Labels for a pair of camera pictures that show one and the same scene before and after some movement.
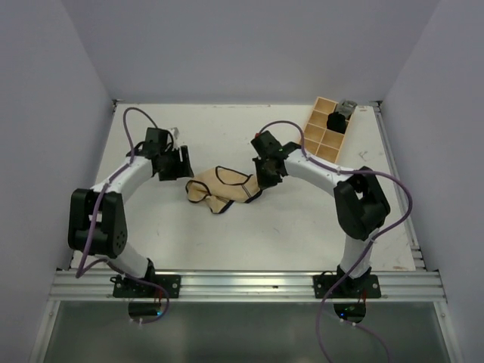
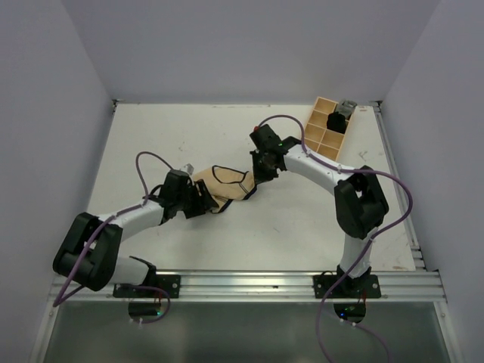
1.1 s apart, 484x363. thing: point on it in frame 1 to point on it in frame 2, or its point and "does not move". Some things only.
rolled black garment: [336, 122] does not move
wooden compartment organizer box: [320, 141] does not move
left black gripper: [182, 167] to [207, 200]
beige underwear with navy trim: [220, 186] does not move
